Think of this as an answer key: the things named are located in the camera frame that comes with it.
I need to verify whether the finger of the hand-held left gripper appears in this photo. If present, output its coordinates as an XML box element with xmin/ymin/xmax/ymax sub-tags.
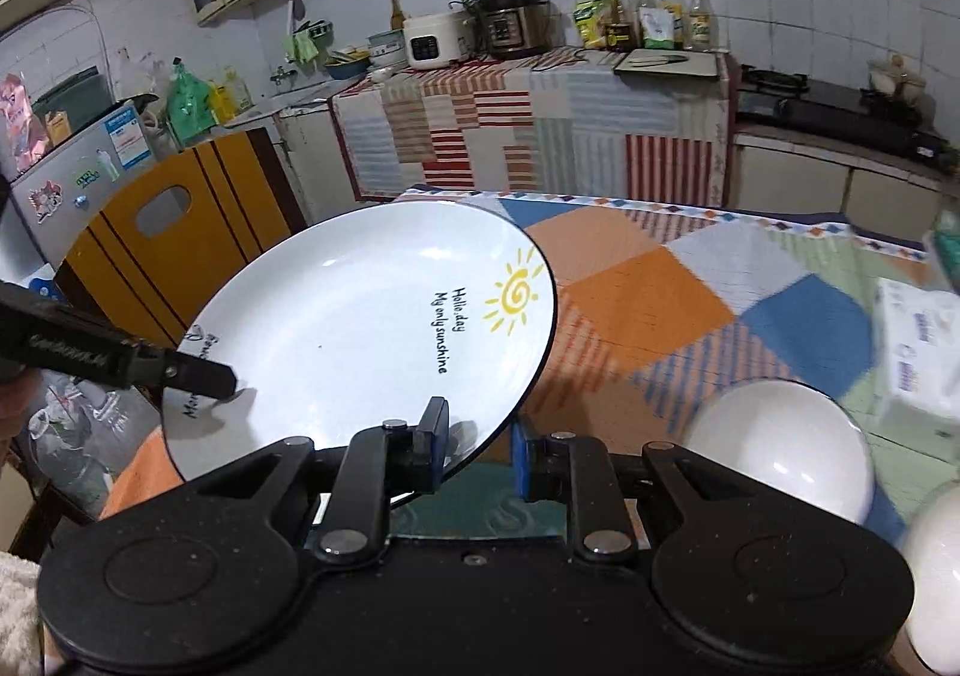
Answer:
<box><xmin>163</xmin><ymin>351</ymin><xmax>239</xmax><ymax>400</ymax></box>

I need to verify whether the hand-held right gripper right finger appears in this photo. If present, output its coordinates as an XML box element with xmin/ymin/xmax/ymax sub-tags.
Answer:
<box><xmin>513</xmin><ymin>420</ymin><xmax>782</xmax><ymax>561</ymax></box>

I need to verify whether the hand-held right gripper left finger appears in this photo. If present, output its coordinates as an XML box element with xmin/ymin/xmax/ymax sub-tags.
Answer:
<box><xmin>180</xmin><ymin>396</ymin><xmax>452</xmax><ymax>567</ymax></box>

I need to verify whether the white plate with sun print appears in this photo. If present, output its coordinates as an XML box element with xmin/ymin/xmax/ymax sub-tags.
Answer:
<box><xmin>161</xmin><ymin>202</ymin><xmax>559</xmax><ymax>483</ymax></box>

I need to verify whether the clear plastic bag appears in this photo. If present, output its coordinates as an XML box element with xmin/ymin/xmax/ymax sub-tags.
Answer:
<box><xmin>28</xmin><ymin>374</ymin><xmax>152</xmax><ymax>506</ymax></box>

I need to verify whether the grey refrigerator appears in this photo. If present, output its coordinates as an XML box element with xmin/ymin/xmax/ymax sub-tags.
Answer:
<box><xmin>0</xmin><ymin>92</ymin><xmax>163</xmax><ymax>272</ymax></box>

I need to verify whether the yellow wooden chair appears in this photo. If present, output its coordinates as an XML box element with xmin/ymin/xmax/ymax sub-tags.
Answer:
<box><xmin>55</xmin><ymin>127</ymin><xmax>310</xmax><ymax>350</ymax></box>

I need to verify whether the pink printed bag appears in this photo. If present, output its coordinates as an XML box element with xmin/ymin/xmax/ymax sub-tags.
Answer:
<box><xmin>0</xmin><ymin>71</ymin><xmax>36</xmax><ymax>176</ymax></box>

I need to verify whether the white bowl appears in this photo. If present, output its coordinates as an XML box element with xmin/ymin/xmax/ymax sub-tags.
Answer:
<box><xmin>685</xmin><ymin>379</ymin><xmax>876</xmax><ymax>528</ymax></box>
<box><xmin>898</xmin><ymin>487</ymin><xmax>960</xmax><ymax>676</ymax></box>

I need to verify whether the green plastic bag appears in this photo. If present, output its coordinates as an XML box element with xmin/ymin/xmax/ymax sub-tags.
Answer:
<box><xmin>164</xmin><ymin>56</ymin><xmax>216</xmax><ymax>149</ymax></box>

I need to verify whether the white towel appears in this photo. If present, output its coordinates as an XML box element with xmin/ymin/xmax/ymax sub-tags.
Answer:
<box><xmin>0</xmin><ymin>548</ymin><xmax>47</xmax><ymax>676</ymax></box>

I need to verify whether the striped patchwork counter cloth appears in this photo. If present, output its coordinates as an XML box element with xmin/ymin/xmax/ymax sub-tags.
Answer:
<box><xmin>331</xmin><ymin>47</ymin><xmax>734</xmax><ymax>209</ymax></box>

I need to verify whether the green hanging cloth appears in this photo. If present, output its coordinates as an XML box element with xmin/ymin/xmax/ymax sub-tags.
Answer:
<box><xmin>283</xmin><ymin>22</ymin><xmax>332</xmax><ymax>65</ymax></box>

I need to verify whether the stack of dishes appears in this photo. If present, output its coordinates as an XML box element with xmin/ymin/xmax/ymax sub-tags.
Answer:
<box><xmin>322</xmin><ymin>29</ymin><xmax>407</xmax><ymax>82</ymax></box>

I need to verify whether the white rice cooker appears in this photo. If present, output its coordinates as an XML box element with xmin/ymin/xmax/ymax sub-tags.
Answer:
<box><xmin>403</xmin><ymin>11</ymin><xmax>471</xmax><ymax>71</ymax></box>

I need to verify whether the white tissue pack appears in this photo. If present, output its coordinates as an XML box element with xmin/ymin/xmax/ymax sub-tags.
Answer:
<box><xmin>872</xmin><ymin>277</ymin><xmax>960</xmax><ymax>423</ymax></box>

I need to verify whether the cutting board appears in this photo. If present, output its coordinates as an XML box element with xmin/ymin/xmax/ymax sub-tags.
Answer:
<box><xmin>613</xmin><ymin>49</ymin><xmax>722</xmax><ymax>79</ymax></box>

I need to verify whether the black pressure cooker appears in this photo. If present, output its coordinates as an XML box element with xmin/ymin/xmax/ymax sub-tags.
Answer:
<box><xmin>475</xmin><ymin>0</ymin><xmax>561</xmax><ymax>61</ymax></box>

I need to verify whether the yellow green food packet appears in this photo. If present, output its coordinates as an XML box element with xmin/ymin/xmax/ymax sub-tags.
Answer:
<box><xmin>573</xmin><ymin>0</ymin><xmax>613</xmax><ymax>51</ymax></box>

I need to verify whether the white food packet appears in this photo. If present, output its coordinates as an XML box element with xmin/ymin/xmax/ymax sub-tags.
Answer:
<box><xmin>641</xmin><ymin>11</ymin><xmax>677</xmax><ymax>51</ymax></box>

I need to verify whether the dark oil bottle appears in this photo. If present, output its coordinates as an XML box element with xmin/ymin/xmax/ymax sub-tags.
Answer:
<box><xmin>604</xmin><ymin>0</ymin><xmax>635</xmax><ymax>52</ymax></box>

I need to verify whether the black gas stove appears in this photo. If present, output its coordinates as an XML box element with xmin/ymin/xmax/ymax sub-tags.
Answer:
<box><xmin>737</xmin><ymin>64</ymin><xmax>955</xmax><ymax>161</ymax></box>

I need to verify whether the white cooking pot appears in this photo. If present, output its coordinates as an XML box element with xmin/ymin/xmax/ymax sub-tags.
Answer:
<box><xmin>868</xmin><ymin>53</ymin><xmax>925</xmax><ymax>101</ymax></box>

